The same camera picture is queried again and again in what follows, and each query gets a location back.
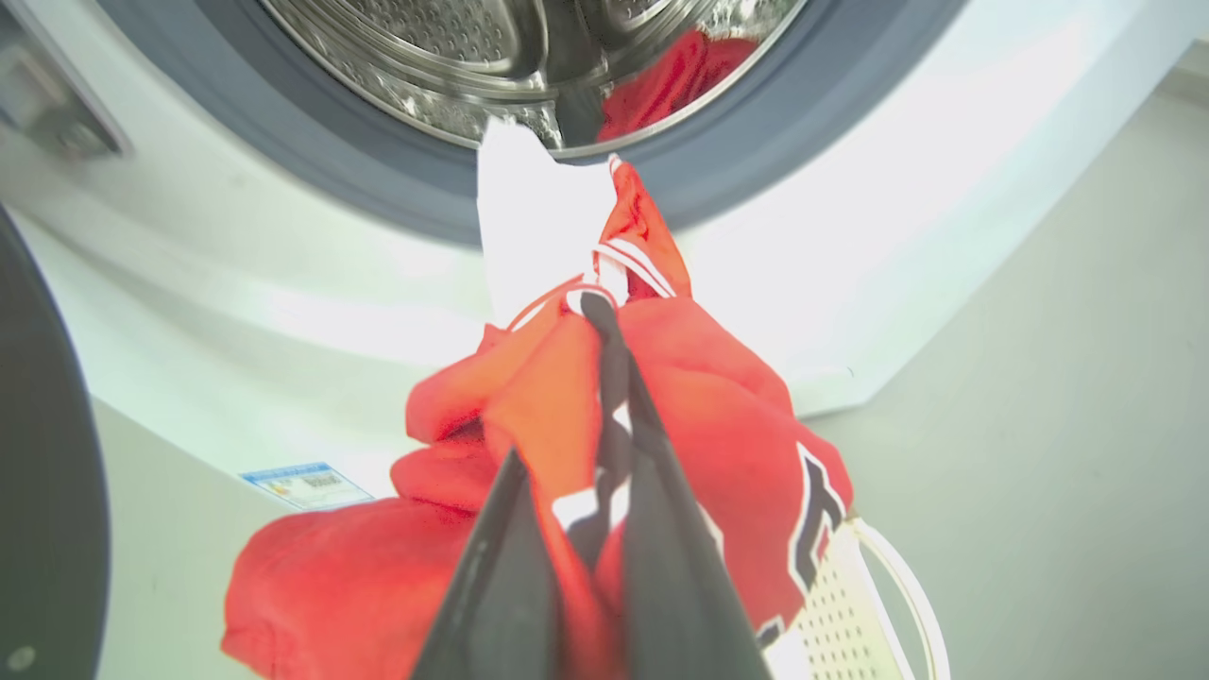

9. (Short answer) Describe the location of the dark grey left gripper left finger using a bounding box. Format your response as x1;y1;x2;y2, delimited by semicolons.
412;448;565;680

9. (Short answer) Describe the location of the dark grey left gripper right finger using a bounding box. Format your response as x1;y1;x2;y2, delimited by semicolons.
579;292;773;680

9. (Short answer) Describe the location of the red and white sports jersey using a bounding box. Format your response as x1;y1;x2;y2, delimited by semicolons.
221;118;856;680

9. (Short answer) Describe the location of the white perforated laundry basket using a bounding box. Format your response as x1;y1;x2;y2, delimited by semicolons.
761;515;952;680

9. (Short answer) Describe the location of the white front-load washing machine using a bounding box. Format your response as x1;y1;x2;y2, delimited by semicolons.
0;0;1209;502

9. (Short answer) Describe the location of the dark washing machine door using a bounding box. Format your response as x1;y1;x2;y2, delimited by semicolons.
0;206;112;680

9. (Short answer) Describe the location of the blue energy label sticker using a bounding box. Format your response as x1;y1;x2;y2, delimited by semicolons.
240;462;375;512

